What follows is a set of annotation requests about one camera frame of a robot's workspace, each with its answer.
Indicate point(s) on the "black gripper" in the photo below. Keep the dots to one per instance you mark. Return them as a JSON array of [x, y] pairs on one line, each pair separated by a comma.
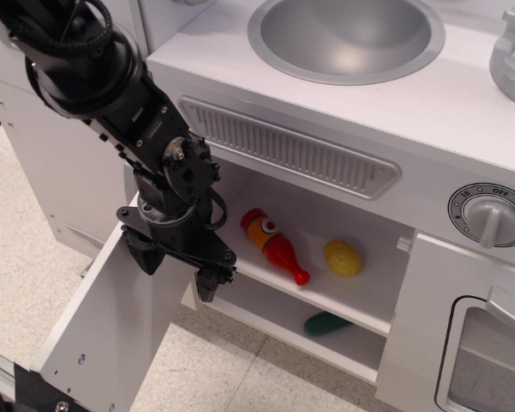
[[150, 238]]

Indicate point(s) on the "white cabinet door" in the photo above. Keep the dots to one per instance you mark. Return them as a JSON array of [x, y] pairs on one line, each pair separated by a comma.
[[103, 344]]

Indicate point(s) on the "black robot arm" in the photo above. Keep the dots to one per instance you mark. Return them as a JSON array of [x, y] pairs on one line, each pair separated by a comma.
[[83, 66]]

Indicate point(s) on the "red toy ketchup bottle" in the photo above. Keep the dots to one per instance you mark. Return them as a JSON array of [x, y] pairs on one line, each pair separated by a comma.
[[274, 245]]

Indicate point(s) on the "grey fridge emblem badge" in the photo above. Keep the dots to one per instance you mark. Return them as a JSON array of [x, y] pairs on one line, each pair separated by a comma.
[[94, 241]]

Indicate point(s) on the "white fridge door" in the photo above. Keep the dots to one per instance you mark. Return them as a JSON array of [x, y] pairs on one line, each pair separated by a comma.
[[77, 179]]

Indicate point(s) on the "green toy vegetable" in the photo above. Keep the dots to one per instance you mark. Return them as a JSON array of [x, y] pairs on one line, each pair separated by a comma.
[[324, 323]]

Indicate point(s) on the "yellow toy lemon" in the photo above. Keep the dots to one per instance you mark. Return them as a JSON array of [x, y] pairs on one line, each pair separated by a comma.
[[342, 258]]

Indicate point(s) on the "grey vent grille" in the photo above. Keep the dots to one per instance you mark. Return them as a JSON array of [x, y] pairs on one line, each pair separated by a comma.
[[360, 174]]

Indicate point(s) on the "white toy kitchen unit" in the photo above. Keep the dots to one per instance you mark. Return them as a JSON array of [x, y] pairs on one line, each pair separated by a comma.
[[446, 126]]

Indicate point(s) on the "silver sink bowl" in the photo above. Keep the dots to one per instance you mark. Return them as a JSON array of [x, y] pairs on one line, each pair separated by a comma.
[[346, 42]]

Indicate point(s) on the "white oven door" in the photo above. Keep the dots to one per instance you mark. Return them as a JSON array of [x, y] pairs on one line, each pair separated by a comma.
[[477, 368]]

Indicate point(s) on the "grey timer knob dial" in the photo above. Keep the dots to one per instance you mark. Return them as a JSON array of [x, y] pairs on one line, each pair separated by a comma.
[[484, 213]]

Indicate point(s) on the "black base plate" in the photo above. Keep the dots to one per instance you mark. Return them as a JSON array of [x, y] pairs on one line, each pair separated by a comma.
[[32, 393]]

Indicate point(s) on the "grey oven door handle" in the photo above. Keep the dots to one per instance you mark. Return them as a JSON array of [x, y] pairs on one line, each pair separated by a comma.
[[501, 305]]

